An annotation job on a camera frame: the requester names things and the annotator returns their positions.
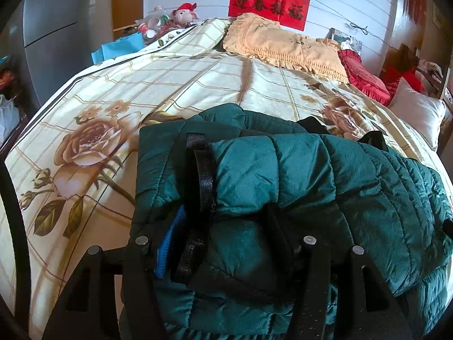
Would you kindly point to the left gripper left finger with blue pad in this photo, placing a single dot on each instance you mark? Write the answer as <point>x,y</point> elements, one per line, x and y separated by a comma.
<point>87,309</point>

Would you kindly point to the yellow frilled pillow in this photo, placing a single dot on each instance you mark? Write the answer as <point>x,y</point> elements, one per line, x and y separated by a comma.
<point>253,36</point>

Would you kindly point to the grey refrigerator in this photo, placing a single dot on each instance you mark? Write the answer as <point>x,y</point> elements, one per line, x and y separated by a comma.
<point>44,46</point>

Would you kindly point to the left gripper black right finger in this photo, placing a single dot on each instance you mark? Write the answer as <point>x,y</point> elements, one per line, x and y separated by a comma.
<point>305,273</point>

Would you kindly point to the blue paper bag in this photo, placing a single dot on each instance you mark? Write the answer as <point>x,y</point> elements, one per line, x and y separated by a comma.
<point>122,46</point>

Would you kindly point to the white plastic bag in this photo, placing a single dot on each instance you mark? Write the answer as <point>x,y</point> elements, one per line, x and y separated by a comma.
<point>9,118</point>

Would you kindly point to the floral cream bed quilt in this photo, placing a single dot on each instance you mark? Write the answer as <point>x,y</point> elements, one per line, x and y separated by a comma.
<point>75,167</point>

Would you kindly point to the wooden chair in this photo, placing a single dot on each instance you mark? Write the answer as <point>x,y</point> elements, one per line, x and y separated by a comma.
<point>424,76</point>

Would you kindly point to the red frilled cushion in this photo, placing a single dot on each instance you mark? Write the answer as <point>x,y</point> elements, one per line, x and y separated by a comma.
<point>362,79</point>

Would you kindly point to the red banner with characters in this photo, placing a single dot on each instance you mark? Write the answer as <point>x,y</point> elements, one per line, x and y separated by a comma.
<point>289,13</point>

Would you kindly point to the plush toy with red hat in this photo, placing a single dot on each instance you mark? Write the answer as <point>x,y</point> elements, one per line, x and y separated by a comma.
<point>185,15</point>

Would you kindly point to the white pillow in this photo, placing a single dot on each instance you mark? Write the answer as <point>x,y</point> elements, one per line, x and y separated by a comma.
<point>425,114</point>

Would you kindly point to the dark green quilted jacket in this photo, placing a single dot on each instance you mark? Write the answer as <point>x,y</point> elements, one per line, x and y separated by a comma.
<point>227,188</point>

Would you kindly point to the framed photo at headboard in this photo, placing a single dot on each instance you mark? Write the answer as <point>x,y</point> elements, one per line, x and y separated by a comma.
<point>346,41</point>

